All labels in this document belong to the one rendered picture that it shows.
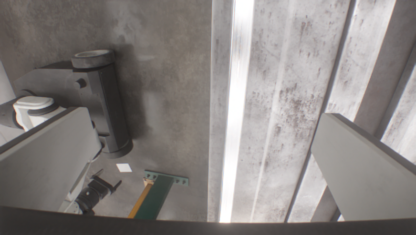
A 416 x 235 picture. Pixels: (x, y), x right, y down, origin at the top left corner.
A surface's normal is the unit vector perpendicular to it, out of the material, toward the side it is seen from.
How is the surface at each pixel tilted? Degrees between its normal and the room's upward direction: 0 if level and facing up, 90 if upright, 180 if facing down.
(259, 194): 0
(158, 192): 90
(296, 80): 0
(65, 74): 0
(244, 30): 11
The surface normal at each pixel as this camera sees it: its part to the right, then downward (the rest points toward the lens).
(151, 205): 0.02, -0.88
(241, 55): -0.02, 0.48
